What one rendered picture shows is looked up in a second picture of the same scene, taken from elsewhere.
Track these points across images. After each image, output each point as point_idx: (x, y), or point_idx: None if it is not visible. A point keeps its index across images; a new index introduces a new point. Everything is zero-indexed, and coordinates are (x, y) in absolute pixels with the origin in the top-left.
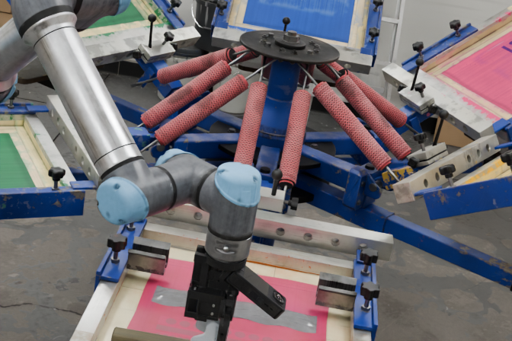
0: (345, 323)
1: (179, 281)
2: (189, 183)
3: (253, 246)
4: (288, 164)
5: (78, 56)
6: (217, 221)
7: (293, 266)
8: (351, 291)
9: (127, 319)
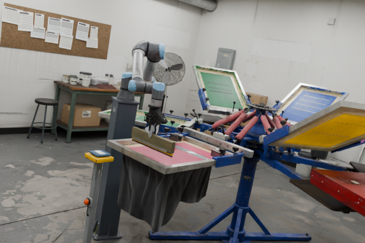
0: None
1: (181, 145)
2: (150, 86)
3: (209, 145)
4: (239, 133)
5: (138, 57)
6: (151, 94)
7: None
8: (219, 151)
9: None
